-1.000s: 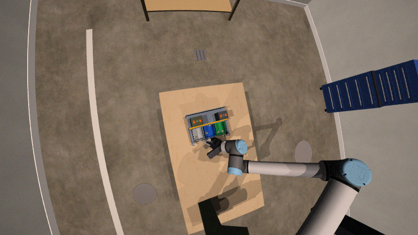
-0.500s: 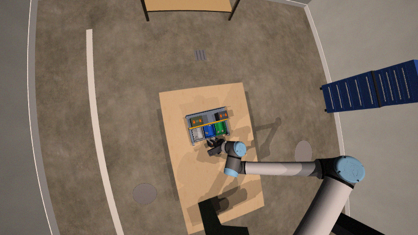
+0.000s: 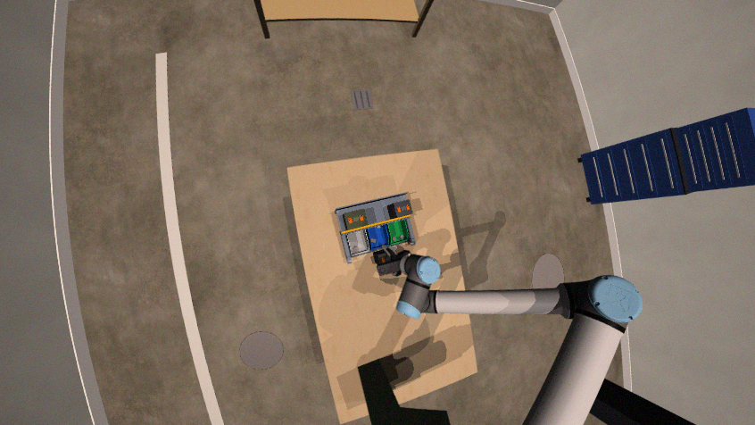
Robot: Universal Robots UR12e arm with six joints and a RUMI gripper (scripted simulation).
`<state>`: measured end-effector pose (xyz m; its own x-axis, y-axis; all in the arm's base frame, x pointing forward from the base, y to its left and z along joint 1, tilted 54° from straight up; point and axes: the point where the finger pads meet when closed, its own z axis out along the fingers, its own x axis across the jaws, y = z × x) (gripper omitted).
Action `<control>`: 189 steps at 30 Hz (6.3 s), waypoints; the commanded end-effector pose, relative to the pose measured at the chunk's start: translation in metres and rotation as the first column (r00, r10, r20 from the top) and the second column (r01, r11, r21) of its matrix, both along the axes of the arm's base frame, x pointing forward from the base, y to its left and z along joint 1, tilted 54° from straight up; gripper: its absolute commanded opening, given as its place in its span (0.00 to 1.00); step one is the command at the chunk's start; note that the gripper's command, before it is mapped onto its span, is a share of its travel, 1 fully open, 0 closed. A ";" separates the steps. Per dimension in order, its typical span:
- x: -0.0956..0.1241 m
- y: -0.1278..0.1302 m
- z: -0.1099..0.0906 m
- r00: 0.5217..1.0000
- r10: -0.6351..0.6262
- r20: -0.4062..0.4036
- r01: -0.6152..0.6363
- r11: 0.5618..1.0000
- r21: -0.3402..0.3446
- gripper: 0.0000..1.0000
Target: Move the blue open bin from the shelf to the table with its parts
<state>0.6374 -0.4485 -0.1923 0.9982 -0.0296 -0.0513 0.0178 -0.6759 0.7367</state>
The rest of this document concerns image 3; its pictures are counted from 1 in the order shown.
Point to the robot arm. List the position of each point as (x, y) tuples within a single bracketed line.
[(585, 355)]

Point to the blue bin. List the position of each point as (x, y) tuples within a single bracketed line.
[(380, 235)]

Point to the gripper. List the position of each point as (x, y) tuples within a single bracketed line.
[(391, 252)]

